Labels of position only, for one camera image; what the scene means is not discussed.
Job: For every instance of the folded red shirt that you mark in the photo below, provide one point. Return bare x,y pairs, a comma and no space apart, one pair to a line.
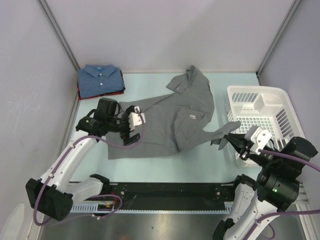
89,86

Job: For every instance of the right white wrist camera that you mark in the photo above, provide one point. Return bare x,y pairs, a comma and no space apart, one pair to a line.
258,137

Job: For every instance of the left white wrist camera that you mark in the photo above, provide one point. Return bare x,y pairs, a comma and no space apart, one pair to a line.
136,118

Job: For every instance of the aluminium frame rail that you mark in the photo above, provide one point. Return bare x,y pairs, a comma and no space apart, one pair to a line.
302,197

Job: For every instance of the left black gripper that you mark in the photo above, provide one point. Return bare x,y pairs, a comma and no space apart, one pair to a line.
135,138

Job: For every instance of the left aluminium corner post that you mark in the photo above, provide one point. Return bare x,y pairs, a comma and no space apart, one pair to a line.
58,32

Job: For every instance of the grey long sleeve shirt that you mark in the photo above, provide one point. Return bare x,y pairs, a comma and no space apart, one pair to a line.
175,122

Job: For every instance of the white slotted cable duct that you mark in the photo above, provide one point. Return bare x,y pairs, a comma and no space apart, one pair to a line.
92,208

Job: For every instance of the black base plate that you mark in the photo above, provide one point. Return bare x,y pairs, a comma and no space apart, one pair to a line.
175,196

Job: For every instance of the white plastic laundry basket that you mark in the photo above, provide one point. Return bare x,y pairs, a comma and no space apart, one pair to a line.
267,107

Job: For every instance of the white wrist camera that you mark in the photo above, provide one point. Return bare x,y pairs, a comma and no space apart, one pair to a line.
136,118
258,137

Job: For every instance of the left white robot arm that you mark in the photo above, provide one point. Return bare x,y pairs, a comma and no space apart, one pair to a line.
109,123

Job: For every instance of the aluminium corner post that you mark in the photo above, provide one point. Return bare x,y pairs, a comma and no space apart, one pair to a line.
278,36
58,32

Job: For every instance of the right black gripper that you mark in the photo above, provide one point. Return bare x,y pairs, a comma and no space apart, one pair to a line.
241,144

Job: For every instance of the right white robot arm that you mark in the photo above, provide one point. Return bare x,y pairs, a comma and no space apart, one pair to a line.
257,202

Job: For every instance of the right aluminium corner post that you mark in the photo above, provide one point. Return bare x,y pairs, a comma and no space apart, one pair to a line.
278,36

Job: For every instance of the folded blue checked shirt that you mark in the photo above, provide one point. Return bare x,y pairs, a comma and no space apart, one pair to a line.
95,69

